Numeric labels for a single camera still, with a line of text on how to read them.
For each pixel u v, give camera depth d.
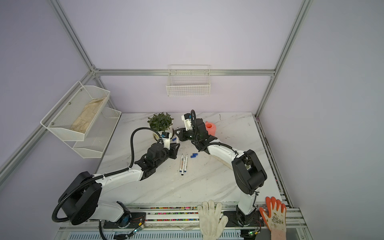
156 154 0.65
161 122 0.93
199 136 0.69
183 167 0.91
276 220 0.73
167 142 0.75
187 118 0.77
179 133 0.83
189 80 0.96
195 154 0.98
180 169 0.90
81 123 0.75
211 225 0.72
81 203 0.42
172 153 0.75
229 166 0.93
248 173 0.48
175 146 0.82
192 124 0.78
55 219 0.39
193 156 0.98
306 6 0.68
